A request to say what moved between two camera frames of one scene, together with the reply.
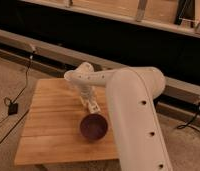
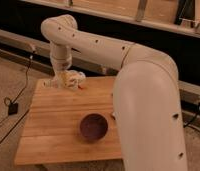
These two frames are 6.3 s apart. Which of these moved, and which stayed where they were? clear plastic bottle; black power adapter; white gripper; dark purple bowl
Moved: white gripper; clear plastic bottle
Stayed: black power adapter; dark purple bowl
